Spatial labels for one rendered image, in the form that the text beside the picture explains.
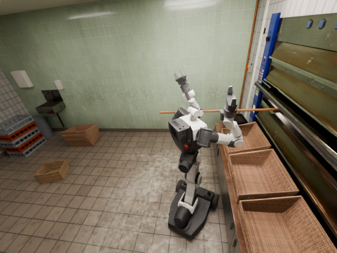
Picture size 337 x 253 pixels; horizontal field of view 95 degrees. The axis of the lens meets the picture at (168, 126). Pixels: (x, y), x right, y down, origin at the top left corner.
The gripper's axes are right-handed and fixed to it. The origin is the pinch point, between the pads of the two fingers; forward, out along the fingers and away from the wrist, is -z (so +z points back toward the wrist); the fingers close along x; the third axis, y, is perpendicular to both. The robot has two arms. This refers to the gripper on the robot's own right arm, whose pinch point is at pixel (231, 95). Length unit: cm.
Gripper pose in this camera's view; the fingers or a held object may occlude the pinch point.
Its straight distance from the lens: 107.2
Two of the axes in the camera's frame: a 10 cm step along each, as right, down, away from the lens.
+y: 9.7, -1.2, -2.1
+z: 2.4, 5.6, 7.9
